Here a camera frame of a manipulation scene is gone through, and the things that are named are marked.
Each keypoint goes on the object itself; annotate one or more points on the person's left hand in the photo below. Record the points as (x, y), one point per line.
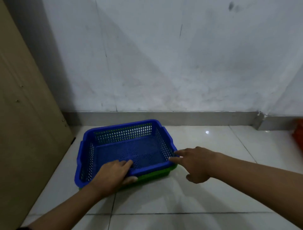
(109, 176)

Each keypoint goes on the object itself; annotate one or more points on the person's right hand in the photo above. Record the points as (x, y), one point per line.
(198, 163)

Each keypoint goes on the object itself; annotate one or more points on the person's left thumb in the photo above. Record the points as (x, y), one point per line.
(131, 180)

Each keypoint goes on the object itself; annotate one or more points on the person's right thumb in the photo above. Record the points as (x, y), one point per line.
(191, 178)

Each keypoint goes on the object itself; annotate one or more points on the person's right middle finger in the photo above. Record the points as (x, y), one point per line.
(176, 160)

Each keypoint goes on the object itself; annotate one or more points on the blue plastic mesh basket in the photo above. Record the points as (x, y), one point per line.
(132, 149)

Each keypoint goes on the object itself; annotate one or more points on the person's left forearm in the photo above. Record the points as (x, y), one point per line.
(68, 209)

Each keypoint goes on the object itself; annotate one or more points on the person's right forearm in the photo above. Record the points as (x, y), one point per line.
(258, 182)

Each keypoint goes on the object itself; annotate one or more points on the green plastic basket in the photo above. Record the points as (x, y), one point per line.
(153, 174)

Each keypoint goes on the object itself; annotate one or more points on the brown wooden cabinet panel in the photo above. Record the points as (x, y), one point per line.
(26, 132)

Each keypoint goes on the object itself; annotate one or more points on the orange plastic object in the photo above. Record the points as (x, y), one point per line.
(299, 135)

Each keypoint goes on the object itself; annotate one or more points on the black wristband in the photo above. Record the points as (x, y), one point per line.
(24, 228)

